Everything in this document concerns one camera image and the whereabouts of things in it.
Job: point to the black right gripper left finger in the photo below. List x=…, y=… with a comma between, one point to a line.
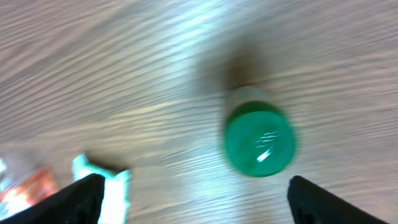
x=79, y=203

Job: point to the small orange white box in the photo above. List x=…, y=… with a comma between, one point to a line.
x=22, y=194

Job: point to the green lid round jar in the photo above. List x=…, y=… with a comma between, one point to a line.
x=258, y=137

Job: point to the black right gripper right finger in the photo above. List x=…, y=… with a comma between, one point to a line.
x=311, y=204

